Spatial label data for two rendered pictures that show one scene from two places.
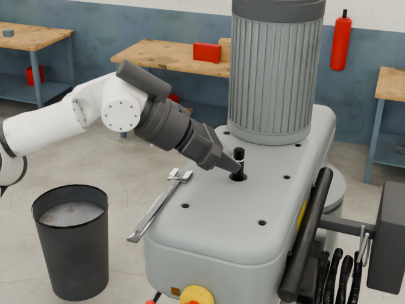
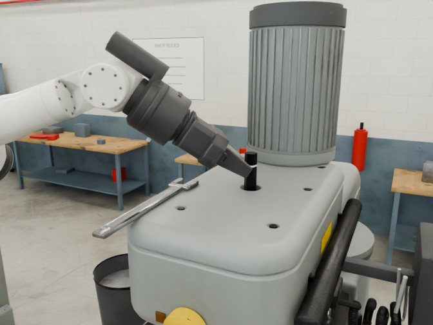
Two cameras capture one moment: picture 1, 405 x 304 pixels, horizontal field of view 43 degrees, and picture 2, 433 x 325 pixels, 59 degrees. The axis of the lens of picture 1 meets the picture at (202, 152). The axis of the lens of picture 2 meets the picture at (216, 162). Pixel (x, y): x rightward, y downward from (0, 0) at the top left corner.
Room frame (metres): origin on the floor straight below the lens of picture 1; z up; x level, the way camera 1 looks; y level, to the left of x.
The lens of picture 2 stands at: (0.25, -0.08, 2.11)
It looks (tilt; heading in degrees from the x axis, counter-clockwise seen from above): 15 degrees down; 6
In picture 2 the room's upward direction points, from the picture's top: straight up
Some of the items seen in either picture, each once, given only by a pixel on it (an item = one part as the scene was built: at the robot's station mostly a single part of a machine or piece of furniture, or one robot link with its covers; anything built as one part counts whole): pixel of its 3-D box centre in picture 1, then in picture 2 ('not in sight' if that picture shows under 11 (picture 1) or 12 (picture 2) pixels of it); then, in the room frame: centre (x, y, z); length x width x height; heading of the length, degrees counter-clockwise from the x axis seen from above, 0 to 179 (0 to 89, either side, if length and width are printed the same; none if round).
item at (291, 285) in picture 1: (308, 223); (335, 247); (0.87, -0.22, 1.79); 0.45 x 0.04 x 0.04; 160
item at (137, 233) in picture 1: (160, 202); (151, 203); (0.79, 0.08, 1.89); 0.24 x 0.04 x 0.01; 162
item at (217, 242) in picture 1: (238, 205); (252, 226); (0.90, -0.08, 1.81); 0.47 x 0.26 x 0.16; 160
